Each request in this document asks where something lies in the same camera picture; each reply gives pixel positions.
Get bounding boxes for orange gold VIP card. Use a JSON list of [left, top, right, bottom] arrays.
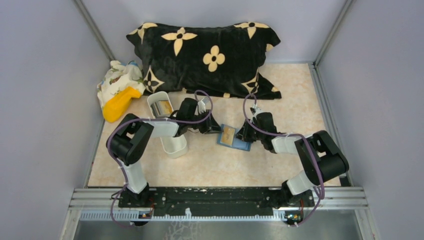
[[220, 126, 236, 146]]

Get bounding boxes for gold beige card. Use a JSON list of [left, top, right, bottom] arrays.
[[158, 100, 174, 115]]

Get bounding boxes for white oblong plastic tray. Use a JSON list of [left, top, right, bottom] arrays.
[[147, 91, 188, 159]]

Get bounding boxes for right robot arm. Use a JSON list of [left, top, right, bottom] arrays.
[[235, 112, 350, 197]]

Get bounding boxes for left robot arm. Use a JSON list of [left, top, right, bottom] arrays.
[[106, 97, 223, 195]]

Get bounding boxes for black cards in tray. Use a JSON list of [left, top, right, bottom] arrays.
[[150, 102, 163, 118]]

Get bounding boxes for black pillow with cream flowers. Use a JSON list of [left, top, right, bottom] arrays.
[[126, 21, 282, 100]]

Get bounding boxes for yellow plastic object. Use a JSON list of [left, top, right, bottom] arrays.
[[102, 86, 142, 123]]

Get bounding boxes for floral patterned cloth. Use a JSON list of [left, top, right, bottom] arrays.
[[96, 60, 146, 109]]

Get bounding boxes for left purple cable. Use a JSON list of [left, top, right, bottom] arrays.
[[106, 89, 214, 228]]

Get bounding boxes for purple cable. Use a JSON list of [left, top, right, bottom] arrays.
[[106, 89, 214, 228], [242, 93, 326, 227]]

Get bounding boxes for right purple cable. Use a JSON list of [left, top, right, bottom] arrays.
[[242, 93, 326, 227]]

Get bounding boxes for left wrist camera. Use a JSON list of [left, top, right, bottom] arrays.
[[197, 97, 213, 114]]

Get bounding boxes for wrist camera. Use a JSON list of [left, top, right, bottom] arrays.
[[250, 104, 263, 118], [197, 97, 213, 114]]

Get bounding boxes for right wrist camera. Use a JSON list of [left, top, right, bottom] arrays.
[[250, 104, 263, 118]]

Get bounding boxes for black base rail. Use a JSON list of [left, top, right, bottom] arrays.
[[118, 187, 315, 217]]

